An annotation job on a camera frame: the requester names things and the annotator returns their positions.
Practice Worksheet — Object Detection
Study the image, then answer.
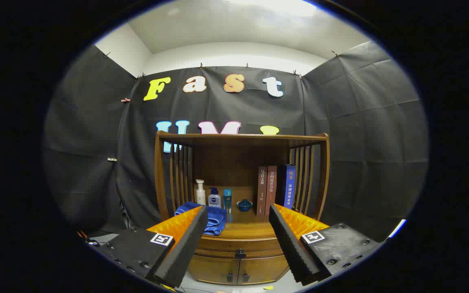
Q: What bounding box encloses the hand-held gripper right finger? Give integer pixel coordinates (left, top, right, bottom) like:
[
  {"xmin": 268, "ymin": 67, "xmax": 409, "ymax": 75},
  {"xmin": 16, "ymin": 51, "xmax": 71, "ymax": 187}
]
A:
[{"xmin": 269, "ymin": 203, "xmax": 383, "ymax": 286}]

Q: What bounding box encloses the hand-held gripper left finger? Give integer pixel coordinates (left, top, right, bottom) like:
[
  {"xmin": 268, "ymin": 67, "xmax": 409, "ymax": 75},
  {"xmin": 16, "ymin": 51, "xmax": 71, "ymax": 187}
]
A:
[{"xmin": 96, "ymin": 206, "xmax": 209, "ymax": 289}]

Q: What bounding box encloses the brown wooden drawer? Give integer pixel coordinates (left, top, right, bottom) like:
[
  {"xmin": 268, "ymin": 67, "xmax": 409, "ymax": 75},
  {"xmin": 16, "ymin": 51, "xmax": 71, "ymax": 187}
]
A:
[{"xmin": 194, "ymin": 235, "xmax": 288, "ymax": 259}]

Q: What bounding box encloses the wooden cabinet door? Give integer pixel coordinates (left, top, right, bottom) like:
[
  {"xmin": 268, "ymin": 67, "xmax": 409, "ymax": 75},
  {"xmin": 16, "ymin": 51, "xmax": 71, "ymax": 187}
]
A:
[
  {"xmin": 238, "ymin": 256, "xmax": 290, "ymax": 285},
  {"xmin": 188, "ymin": 256, "xmax": 240, "ymax": 284}
]

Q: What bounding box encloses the wooden countertop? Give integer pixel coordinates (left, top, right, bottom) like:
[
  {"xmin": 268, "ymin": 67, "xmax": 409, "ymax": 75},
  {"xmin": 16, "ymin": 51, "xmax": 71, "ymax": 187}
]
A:
[{"xmin": 167, "ymin": 186, "xmax": 322, "ymax": 240}]

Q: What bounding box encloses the brown wooden cabinet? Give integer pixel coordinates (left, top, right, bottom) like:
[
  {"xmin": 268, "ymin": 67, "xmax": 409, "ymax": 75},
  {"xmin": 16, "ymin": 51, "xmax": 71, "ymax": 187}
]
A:
[{"xmin": 154, "ymin": 131, "xmax": 331, "ymax": 285}]

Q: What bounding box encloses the folded blue towel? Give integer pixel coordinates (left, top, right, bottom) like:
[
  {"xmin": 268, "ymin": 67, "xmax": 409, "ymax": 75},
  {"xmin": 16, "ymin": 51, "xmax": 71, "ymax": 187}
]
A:
[{"xmin": 174, "ymin": 201, "xmax": 228, "ymax": 236}]

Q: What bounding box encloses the blue book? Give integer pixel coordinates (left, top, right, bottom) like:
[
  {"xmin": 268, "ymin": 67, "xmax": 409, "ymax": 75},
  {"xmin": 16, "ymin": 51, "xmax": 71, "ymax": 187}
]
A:
[{"xmin": 280, "ymin": 164, "xmax": 296, "ymax": 210}]

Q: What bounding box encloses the dark brown book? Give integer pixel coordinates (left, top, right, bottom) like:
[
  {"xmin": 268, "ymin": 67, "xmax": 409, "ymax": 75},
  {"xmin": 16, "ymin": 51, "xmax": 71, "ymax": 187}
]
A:
[{"xmin": 257, "ymin": 166, "xmax": 268, "ymax": 216}]

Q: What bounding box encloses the reddish brown book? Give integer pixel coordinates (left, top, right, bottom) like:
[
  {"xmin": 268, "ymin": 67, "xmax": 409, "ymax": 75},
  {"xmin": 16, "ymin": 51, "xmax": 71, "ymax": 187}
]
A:
[{"xmin": 265, "ymin": 165, "xmax": 277, "ymax": 212}]

